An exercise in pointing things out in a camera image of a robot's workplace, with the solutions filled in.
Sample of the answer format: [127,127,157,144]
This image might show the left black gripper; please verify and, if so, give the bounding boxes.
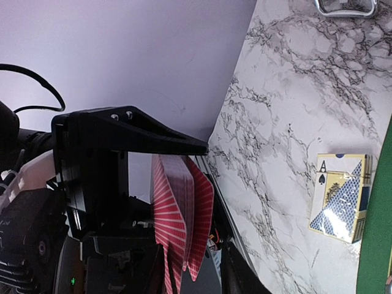
[51,106,208,260]

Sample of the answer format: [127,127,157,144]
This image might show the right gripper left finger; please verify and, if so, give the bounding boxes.
[137,244,165,294]

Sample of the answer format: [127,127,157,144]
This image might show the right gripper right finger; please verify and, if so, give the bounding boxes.
[222,242,271,294]

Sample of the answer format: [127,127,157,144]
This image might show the pink playing card deck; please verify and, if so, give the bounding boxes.
[151,154,214,293]

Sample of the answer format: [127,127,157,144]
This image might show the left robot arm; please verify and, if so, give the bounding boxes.
[1,106,214,293]

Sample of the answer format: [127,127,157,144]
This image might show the blue gold card box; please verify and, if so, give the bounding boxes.
[308,154,372,244]

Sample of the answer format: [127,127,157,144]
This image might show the green round poker mat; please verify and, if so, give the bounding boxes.
[356,126,391,293]

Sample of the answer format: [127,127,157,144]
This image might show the aluminium poker chip case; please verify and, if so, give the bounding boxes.
[314,0,379,18]

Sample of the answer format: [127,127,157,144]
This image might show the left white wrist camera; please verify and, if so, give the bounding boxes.
[1,150,56,211]

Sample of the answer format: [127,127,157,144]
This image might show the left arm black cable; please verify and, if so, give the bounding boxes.
[0,63,66,114]

